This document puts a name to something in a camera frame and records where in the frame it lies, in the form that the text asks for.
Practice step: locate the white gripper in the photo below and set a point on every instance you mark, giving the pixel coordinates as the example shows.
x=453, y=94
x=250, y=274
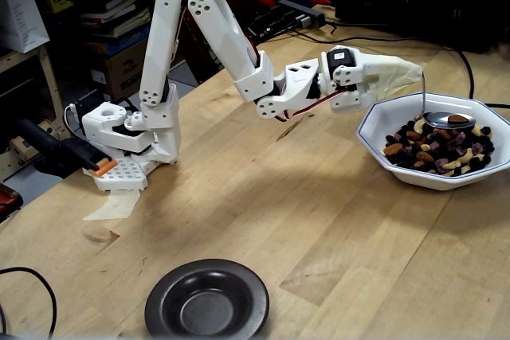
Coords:
x=360, y=77

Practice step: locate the bent metal spoon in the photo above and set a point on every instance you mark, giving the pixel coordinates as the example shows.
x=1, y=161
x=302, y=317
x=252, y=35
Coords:
x=438, y=120

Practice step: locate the brown almond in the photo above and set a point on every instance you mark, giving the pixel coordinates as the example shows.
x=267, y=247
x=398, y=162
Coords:
x=458, y=119

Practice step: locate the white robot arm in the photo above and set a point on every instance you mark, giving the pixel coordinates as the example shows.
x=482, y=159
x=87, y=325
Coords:
x=159, y=37

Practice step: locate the white octagonal bowl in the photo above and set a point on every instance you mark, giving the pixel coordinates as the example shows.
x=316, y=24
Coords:
x=378, y=117

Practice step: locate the dark brown metal plate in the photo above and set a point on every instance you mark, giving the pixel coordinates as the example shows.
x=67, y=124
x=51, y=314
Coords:
x=207, y=308

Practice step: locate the beige masking tape wrap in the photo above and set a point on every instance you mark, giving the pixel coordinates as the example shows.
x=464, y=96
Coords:
x=398, y=75

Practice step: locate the black power strip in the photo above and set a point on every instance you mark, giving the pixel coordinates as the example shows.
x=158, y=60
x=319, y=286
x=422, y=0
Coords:
x=295, y=6

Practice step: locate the nut and dried fruit mix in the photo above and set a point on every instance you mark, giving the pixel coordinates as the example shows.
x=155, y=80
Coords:
x=422, y=153

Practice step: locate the printed cardboard box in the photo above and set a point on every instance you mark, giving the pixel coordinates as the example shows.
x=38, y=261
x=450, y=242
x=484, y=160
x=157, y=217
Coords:
x=119, y=73

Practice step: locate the stack of books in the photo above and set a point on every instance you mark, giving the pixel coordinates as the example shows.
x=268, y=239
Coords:
x=111, y=5

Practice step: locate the beige masking tape strip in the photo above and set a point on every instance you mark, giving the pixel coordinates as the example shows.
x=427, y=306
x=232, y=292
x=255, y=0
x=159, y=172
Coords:
x=115, y=206

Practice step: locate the yellow box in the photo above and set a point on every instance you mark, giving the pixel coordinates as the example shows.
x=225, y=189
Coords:
x=60, y=3

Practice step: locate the black clamp with orange pad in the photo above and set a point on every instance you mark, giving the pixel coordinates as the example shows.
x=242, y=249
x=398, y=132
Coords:
x=60, y=149

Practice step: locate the wooden shelf rack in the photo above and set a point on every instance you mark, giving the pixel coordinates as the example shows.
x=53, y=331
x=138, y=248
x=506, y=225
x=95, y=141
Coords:
x=48, y=73

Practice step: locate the white paper bag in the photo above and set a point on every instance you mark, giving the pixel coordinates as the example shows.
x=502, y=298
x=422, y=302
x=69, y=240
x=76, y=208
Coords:
x=20, y=17

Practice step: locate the small labelled box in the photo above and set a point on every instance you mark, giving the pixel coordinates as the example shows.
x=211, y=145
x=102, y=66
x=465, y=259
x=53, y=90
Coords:
x=16, y=157

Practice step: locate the dark red stool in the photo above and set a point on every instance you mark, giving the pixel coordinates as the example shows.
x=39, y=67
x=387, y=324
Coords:
x=8, y=200

